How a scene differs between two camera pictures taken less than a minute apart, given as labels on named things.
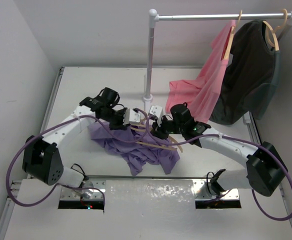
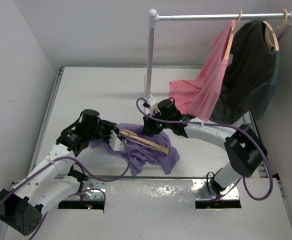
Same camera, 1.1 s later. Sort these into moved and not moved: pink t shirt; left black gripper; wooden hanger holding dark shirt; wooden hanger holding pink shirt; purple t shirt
Moved: left black gripper
Not moved: wooden hanger holding pink shirt; pink t shirt; wooden hanger holding dark shirt; purple t shirt
